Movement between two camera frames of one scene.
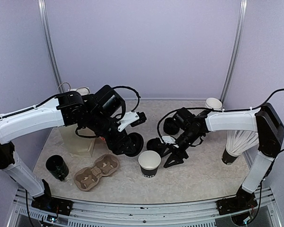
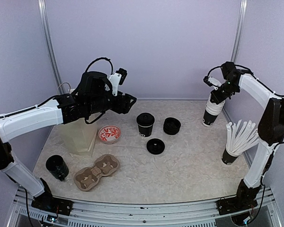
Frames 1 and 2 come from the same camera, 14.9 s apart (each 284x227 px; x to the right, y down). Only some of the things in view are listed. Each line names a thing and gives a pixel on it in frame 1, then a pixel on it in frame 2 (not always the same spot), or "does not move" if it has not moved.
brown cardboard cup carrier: [86, 178] does not move
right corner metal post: [236, 47] does not move
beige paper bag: [76, 146] does not move
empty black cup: [57, 166] does not move
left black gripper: [117, 145] to [124, 100]
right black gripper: [176, 155] to [219, 99]
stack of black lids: [171, 126] does not move
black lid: [155, 144] does not move
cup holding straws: [227, 158] does not move
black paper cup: [149, 161] to [145, 125]
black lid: [135, 144] to [145, 119]
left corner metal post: [43, 22] does not move
